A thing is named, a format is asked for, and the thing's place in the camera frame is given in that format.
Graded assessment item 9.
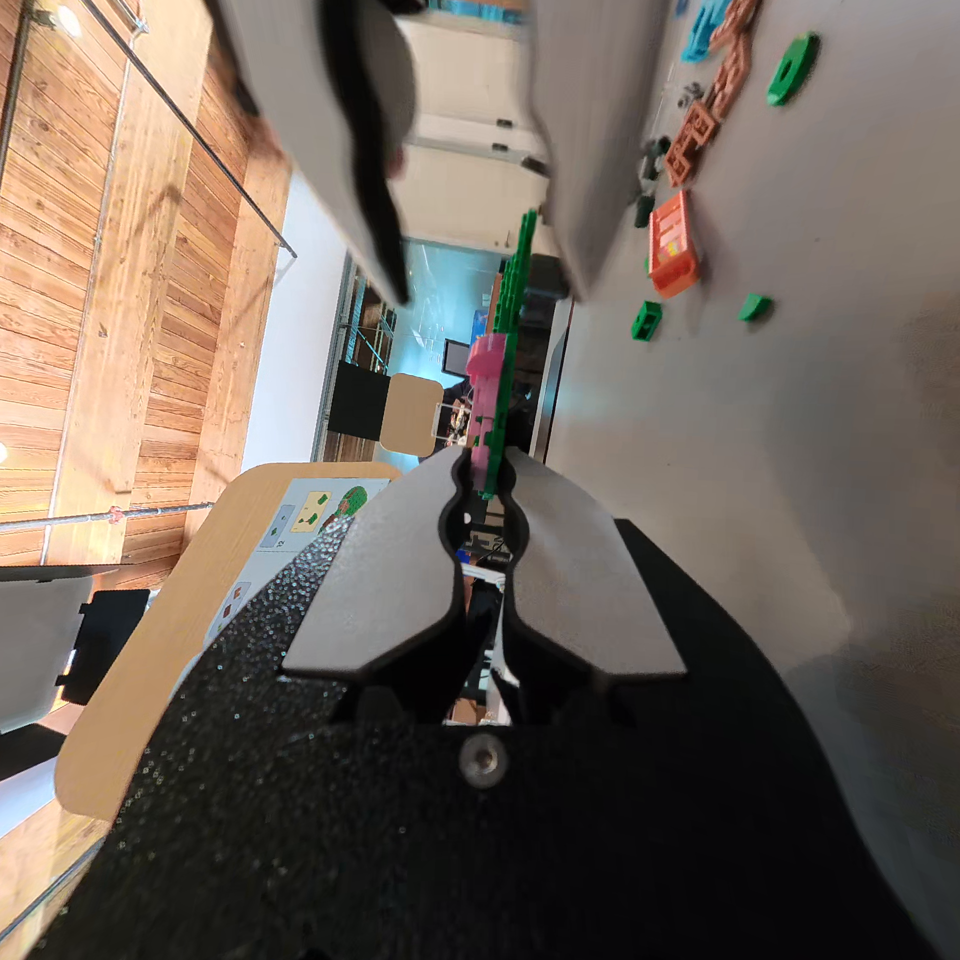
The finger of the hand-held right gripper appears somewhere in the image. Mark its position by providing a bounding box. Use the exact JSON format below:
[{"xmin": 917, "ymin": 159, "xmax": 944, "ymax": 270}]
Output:
[
  {"xmin": 213, "ymin": 0, "xmax": 419, "ymax": 305},
  {"xmin": 525, "ymin": 0, "xmax": 670, "ymax": 303}
]

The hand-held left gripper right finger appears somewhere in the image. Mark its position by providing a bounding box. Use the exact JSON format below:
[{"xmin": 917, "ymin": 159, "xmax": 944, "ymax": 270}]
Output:
[{"xmin": 501, "ymin": 448, "xmax": 687, "ymax": 685}]

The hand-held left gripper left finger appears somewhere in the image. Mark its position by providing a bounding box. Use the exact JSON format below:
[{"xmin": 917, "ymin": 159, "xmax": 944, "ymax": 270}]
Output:
[{"xmin": 283, "ymin": 448, "xmax": 470, "ymax": 685}]

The green and pink lego build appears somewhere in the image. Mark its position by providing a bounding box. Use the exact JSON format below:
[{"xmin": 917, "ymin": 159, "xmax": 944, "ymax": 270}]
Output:
[{"xmin": 465, "ymin": 210, "xmax": 543, "ymax": 501}]

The lego instruction booklet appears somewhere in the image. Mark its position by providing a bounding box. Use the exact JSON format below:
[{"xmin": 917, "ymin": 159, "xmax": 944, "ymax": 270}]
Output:
[{"xmin": 204, "ymin": 478, "xmax": 393, "ymax": 655}]

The brown lego lattice piece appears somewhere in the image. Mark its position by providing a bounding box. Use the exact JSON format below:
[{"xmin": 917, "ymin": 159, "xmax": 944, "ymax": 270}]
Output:
[
  {"xmin": 707, "ymin": 33, "xmax": 756, "ymax": 121},
  {"xmin": 663, "ymin": 101, "xmax": 719, "ymax": 189},
  {"xmin": 708, "ymin": 0, "xmax": 760, "ymax": 51}
]

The blue lego piece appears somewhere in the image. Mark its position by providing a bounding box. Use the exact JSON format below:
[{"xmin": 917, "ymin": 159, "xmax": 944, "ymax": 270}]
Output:
[{"xmin": 680, "ymin": 0, "xmax": 730, "ymax": 63}]

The orange lego piece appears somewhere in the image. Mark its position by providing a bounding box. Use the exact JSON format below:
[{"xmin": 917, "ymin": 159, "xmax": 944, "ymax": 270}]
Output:
[{"xmin": 647, "ymin": 190, "xmax": 704, "ymax": 299}]

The green round lego piece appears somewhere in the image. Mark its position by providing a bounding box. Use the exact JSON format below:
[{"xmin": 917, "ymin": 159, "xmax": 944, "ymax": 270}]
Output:
[{"xmin": 766, "ymin": 31, "xmax": 821, "ymax": 107}]

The thin metal ceiling rod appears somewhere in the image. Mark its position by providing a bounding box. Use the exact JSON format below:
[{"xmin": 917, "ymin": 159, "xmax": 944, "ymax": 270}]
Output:
[{"xmin": 81, "ymin": 0, "xmax": 299, "ymax": 259}]

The tan chair back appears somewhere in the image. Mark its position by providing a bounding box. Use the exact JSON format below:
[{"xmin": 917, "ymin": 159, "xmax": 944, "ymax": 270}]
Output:
[{"xmin": 379, "ymin": 372, "xmax": 444, "ymax": 457}]

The black square panel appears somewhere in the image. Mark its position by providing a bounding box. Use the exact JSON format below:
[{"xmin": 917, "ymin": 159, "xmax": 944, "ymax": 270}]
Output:
[{"xmin": 327, "ymin": 360, "xmax": 392, "ymax": 441}]

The metal pipe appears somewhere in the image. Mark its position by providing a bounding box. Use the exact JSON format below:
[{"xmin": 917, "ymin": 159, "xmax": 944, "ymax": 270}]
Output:
[{"xmin": 0, "ymin": 501, "xmax": 220, "ymax": 535}]

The grey flat panel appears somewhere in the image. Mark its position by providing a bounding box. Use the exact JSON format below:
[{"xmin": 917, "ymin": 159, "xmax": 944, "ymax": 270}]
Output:
[{"xmin": 0, "ymin": 566, "xmax": 121, "ymax": 735}]

